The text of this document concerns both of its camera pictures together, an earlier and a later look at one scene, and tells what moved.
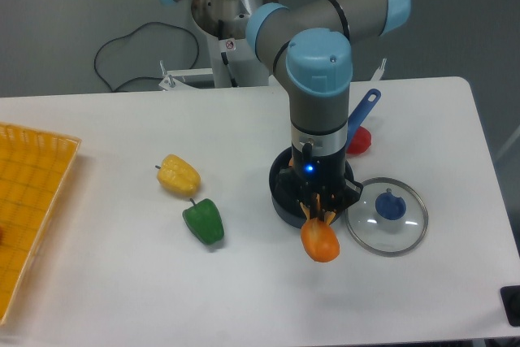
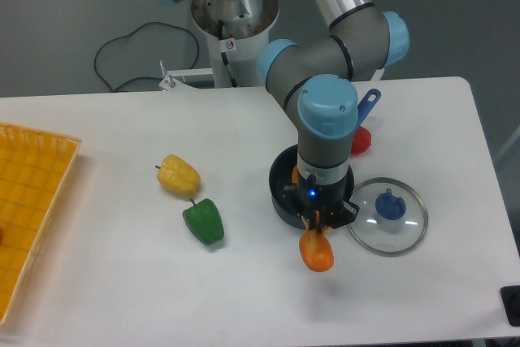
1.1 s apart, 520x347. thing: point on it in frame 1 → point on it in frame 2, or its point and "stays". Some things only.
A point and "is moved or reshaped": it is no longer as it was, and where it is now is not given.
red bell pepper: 360,141 stays
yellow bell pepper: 179,175 stays
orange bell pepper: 319,240 is moved or reshaped
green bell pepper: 204,219 stays
